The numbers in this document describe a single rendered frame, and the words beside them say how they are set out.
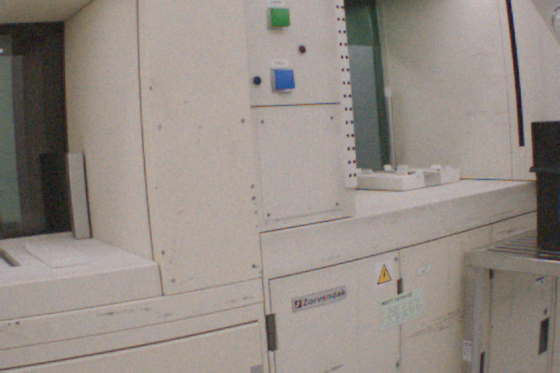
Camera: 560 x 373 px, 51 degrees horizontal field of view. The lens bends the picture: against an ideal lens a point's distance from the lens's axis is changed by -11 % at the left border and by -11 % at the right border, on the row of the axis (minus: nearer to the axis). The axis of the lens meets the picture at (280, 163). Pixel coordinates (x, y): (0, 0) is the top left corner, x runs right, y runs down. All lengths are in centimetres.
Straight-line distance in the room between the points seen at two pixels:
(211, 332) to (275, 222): 20
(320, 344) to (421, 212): 32
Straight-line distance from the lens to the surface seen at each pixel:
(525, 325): 160
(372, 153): 206
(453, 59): 167
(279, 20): 102
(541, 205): 128
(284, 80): 101
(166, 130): 91
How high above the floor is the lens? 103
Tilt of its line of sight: 3 degrees down
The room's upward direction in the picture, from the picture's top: 4 degrees counter-clockwise
